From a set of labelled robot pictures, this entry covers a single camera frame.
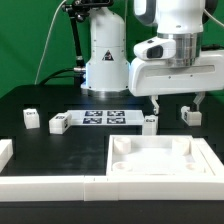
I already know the white right fence wall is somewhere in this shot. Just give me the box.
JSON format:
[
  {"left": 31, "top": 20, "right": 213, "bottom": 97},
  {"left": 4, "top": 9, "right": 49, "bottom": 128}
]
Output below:
[{"left": 194, "top": 138, "right": 224, "bottom": 177}]

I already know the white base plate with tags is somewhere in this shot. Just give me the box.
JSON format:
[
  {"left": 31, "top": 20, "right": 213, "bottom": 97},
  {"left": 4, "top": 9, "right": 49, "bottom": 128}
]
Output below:
[{"left": 68, "top": 110, "right": 144, "bottom": 126}]

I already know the white fence wall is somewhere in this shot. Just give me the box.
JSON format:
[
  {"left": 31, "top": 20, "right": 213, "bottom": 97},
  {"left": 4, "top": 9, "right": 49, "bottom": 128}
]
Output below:
[
  {"left": 194, "top": 138, "right": 224, "bottom": 177},
  {"left": 0, "top": 139, "right": 13, "bottom": 173},
  {"left": 0, "top": 176, "right": 224, "bottom": 202}
]

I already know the black camera stand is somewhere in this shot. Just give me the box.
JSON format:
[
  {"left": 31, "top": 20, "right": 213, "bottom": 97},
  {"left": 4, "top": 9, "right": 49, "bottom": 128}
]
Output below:
[{"left": 61, "top": 0, "right": 114, "bottom": 69}]

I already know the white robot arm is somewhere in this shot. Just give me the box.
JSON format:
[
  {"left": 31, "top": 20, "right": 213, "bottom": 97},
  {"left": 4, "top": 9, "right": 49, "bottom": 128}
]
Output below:
[{"left": 81, "top": 0, "right": 224, "bottom": 104}]

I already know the black cable bundle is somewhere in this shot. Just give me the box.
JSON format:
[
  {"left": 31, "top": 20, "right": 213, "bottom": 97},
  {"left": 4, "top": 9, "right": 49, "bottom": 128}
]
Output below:
[{"left": 38, "top": 66, "right": 87, "bottom": 86}]

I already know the white cable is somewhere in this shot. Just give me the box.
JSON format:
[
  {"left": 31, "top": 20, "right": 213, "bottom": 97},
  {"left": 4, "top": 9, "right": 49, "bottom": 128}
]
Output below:
[{"left": 34, "top": 0, "right": 68, "bottom": 86}]

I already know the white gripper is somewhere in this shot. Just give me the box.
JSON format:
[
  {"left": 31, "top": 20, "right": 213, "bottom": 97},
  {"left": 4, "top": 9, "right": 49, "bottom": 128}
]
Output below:
[{"left": 129, "top": 39, "right": 224, "bottom": 115}]

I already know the white left fence wall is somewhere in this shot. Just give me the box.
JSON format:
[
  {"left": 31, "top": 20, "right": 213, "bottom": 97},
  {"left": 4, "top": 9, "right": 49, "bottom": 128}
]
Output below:
[{"left": 0, "top": 139, "right": 13, "bottom": 173}]

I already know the white front fence wall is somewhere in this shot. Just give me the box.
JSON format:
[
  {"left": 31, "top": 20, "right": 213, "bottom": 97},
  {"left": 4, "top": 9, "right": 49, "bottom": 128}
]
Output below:
[{"left": 0, "top": 176, "right": 224, "bottom": 202}]

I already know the white square table top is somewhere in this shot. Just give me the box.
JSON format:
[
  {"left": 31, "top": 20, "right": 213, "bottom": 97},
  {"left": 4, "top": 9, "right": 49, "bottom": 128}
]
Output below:
[{"left": 106, "top": 135, "right": 215, "bottom": 176}]

